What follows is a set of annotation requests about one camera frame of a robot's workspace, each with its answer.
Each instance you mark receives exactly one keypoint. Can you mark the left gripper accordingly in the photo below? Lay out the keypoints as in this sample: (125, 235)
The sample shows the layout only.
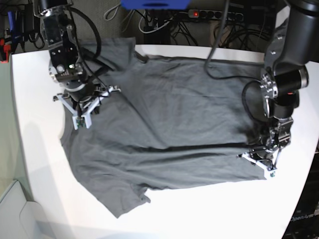
(267, 156)

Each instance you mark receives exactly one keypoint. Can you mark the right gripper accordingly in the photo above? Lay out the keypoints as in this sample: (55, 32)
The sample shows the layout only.
(80, 98)

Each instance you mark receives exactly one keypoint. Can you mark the grey t-shirt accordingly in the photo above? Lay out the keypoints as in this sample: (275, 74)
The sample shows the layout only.
(170, 127)

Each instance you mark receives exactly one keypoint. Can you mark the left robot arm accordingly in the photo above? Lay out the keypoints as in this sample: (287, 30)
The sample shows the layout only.
(292, 46)

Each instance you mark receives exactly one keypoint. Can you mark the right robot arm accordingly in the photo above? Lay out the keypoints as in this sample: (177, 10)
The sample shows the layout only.
(68, 60)

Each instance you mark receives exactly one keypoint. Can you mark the red clamp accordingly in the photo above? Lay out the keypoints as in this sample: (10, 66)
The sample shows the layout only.
(5, 50)

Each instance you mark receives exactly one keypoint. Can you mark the blue box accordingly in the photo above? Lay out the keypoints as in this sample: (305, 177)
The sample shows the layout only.
(155, 4)

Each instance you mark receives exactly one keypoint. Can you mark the grey bin at table corner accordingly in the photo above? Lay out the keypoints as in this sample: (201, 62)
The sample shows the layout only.
(20, 218)

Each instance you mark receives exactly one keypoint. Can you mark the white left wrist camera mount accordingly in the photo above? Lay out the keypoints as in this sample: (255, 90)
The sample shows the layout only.
(268, 173)

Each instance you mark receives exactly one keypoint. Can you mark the black power strip red switch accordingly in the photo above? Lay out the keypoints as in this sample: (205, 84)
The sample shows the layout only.
(214, 15)

